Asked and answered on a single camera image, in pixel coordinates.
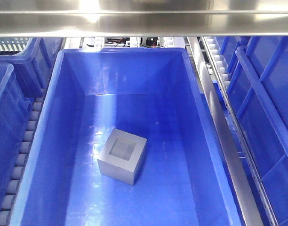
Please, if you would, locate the white roller track left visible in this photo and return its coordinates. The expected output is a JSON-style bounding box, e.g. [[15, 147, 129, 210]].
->
[[0, 96, 45, 226]]

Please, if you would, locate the blue bin back left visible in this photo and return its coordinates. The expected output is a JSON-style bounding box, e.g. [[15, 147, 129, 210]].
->
[[0, 37, 63, 98]]

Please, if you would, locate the gray square base block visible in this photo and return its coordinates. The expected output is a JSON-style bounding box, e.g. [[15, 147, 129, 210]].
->
[[97, 129, 147, 186]]

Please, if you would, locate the blue bin left of target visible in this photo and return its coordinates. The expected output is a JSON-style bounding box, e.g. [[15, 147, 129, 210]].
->
[[0, 63, 31, 209]]

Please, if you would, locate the steel shelf beam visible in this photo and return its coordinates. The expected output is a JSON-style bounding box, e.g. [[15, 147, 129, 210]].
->
[[0, 0, 288, 37]]

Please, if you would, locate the steel divider rail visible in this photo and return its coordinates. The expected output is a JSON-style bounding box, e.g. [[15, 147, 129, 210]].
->
[[187, 37, 263, 226]]

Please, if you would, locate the blue bin right tilted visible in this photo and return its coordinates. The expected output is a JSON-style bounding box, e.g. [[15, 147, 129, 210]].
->
[[227, 36, 288, 226]]

